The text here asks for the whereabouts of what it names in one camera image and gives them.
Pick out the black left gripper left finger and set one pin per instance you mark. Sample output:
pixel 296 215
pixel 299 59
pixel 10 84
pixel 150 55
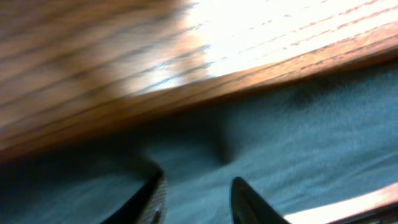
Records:
pixel 146 206

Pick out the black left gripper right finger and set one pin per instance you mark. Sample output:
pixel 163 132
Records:
pixel 248 207

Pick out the black t-shirt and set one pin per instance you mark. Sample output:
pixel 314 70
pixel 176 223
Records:
pixel 301 146

